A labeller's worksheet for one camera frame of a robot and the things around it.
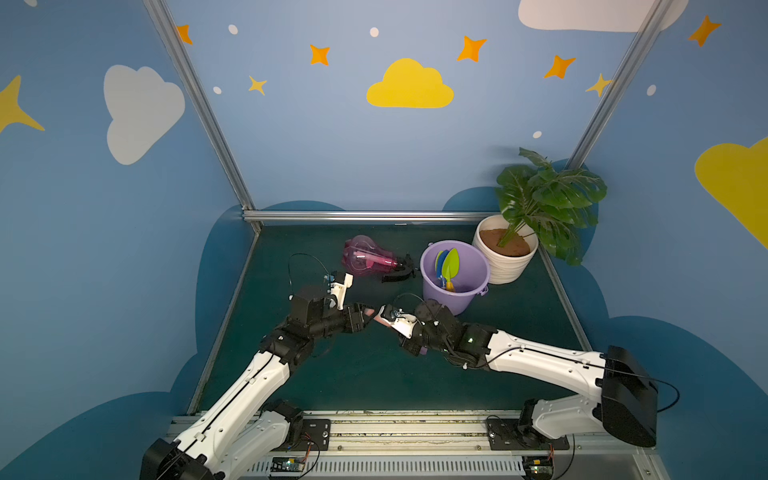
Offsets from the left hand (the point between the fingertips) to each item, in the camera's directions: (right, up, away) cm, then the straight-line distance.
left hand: (374, 306), depth 75 cm
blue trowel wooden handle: (+20, +8, +21) cm, 30 cm away
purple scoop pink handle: (-1, -1, -1) cm, 2 cm away
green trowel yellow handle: (+24, +9, +21) cm, 33 cm away
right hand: (+5, -4, +3) cm, 8 cm away
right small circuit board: (+40, -39, -3) cm, 56 cm away
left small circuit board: (-21, -38, -3) cm, 44 cm away
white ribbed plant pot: (+42, +10, +19) cm, 48 cm away
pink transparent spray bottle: (-5, +13, +25) cm, 29 cm away
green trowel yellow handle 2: (+19, +11, +21) cm, 30 cm away
